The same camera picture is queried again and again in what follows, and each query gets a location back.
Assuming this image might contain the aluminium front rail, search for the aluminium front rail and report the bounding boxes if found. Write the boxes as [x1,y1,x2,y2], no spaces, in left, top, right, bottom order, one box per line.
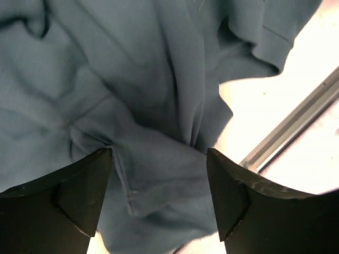
[239,68,338,174]

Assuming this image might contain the teal blue t shirt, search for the teal blue t shirt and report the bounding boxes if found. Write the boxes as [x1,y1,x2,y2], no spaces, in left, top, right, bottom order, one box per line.
[1,1,320,253]

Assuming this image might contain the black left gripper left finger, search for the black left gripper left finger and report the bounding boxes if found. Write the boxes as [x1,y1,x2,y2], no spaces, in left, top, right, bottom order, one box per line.
[1,149,111,254]

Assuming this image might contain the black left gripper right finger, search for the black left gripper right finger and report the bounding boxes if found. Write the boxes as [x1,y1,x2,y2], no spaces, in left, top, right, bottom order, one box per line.
[207,148,338,254]

